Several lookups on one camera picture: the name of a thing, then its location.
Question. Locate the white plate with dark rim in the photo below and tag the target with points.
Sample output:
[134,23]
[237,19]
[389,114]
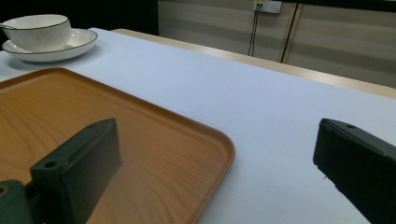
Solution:
[77,42]

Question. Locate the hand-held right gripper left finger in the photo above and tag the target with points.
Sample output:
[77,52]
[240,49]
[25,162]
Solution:
[77,174]

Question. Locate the white bowl with dark rim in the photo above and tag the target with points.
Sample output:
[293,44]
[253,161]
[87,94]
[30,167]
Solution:
[40,32]

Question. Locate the white tablecloth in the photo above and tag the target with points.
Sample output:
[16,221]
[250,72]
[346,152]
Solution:
[249,124]

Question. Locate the white wall socket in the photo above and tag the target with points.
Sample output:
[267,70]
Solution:
[268,6]

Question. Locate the wooden tray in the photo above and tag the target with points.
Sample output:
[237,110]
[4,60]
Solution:
[149,137]

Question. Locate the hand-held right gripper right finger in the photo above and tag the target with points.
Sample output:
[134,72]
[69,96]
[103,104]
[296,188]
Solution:
[361,165]

